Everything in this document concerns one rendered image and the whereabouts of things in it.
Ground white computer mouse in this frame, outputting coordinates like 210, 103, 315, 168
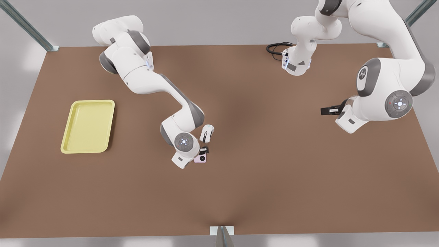
200, 124, 215, 143

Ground yellow rectangular tray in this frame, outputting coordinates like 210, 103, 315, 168
60, 100, 115, 154

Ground silver frame post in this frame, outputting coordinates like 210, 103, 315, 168
377, 0, 439, 48
0, 0, 60, 52
210, 226, 235, 247

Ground black cable loop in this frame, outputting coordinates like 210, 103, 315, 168
266, 42, 295, 61

